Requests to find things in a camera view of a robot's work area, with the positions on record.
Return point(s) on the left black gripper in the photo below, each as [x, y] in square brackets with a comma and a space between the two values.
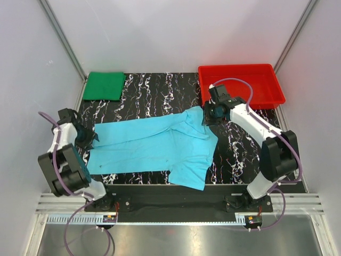
[90, 136]

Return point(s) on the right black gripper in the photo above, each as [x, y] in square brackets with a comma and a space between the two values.
[206, 120]

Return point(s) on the light blue t shirt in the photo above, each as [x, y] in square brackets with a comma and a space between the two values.
[178, 143]

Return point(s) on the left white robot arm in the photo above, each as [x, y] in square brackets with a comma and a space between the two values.
[62, 166]

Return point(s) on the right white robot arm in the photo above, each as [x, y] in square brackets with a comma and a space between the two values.
[279, 155]

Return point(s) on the folded green t shirt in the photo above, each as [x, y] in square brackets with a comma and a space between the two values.
[104, 86]

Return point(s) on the red plastic tray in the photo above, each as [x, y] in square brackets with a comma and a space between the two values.
[267, 92]

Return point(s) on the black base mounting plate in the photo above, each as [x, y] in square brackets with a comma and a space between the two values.
[226, 198]

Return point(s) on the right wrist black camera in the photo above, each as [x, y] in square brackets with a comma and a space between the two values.
[218, 94]

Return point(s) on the aluminium front rail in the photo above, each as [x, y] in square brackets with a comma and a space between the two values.
[58, 210]

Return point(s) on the left aluminium corner post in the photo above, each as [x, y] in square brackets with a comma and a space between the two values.
[62, 38]

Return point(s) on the aluminium corner post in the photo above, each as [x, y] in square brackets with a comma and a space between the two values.
[296, 32]
[62, 38]

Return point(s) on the right aluminium corner post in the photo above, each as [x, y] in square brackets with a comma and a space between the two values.
[296, 32]

